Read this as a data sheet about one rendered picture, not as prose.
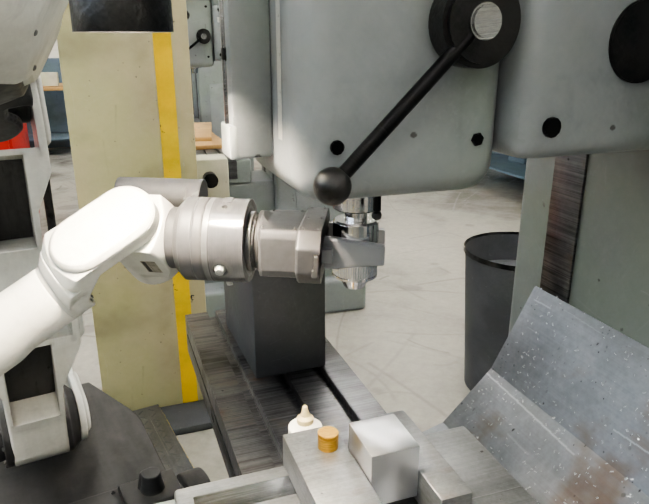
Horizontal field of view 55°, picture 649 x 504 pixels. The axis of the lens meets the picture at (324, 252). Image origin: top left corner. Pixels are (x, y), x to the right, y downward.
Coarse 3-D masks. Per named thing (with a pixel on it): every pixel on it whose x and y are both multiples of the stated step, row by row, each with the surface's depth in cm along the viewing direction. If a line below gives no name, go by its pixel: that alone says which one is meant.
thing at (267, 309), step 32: (224, 288) 117; (256, 288) 96; (288, 288) 98; (320, 288) 100; (256, 320) 97; (288, 320) 99; (320, 320) 101; (256, 352) 99; (288, 352) 101; (320, 352) 103
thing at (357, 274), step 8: (336, 232) 63; (376, 232) 63; (368, 240) 63; (376, 240) 64; (336, 272) 64; (344, 272) 64; (352, 272) 63; (360, 272) 63; (368, 272) 64; (376, 272) 65; (344, 280) 64; (352, 280) 64; (360, 280) 64; (368, 280) 64
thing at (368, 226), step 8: (336, 216) 65; (344, 216) 65; (368, 216) 65; (336, 224) 63; (344, 224) 62; (352, 224) 62; (360, 224) 62; (368, 224) 62; (376, 224) 63; (344, 232) 62; (352, 232) 62; (360, 232) 62; (368, 232) 62
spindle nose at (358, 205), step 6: (360, 198) 61; (366, 198) 61; (372, 198) 61; (342, 204) 62; (348, 204) 61; (354, 204) 61; (360, 204) 61; (366, 204) 61; (372, 204) 62; (342, 210) 62; (348, 210) 61; (354, 210) 61; (360, 210) 61; (366, 210) 61; (372, 210) 62
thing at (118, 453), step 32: (96, 416) 153; (128, 416) 153; (96, 448) 141; (128, 448) 141; (0, 480) 131; (32, 480) 131; (64, 480) 131; (96, 480) 131; (128, 480) 131; (160, 480) 121
